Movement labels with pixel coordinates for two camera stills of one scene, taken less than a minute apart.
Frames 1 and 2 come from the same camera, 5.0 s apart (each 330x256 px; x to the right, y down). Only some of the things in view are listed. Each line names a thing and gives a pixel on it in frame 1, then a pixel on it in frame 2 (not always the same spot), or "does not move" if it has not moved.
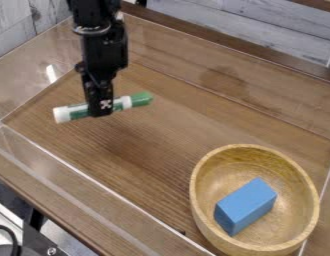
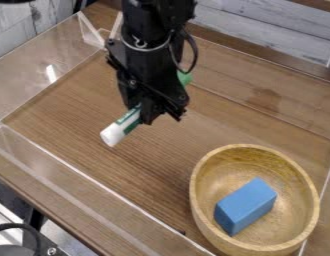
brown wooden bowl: (254, 199) does not move
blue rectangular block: (244, 206) does not move
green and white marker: (72, 112) to (112, 132)
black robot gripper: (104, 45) to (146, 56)
